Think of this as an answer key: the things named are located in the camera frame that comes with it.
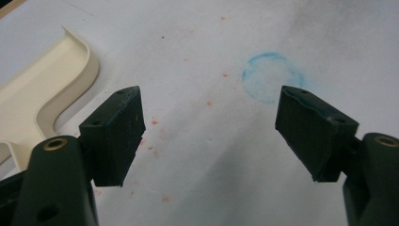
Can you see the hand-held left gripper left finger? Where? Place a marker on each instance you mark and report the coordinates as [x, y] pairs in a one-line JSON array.
[[113, 138]]

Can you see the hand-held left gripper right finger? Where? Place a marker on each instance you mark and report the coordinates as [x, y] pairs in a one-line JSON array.
[[313, 138]]

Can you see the cream plastic dustpan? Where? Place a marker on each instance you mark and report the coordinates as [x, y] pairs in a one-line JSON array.
[[34, 94]]

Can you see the white table cover sheet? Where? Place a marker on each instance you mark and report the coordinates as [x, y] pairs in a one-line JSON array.
[[219, 141]]

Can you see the wooden table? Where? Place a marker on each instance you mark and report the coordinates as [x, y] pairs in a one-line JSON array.
[[7, 7]]

